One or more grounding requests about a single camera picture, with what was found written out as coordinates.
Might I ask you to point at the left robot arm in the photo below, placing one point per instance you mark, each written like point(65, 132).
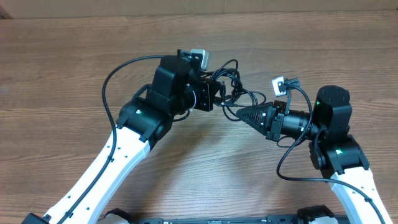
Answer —
point(176, 90)

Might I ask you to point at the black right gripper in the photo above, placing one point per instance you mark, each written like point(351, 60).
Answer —
point(275, 108)

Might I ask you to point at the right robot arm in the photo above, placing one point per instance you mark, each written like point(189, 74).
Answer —
point(333, 151)

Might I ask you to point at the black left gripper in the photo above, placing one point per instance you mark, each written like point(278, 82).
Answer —
point(206, 87)

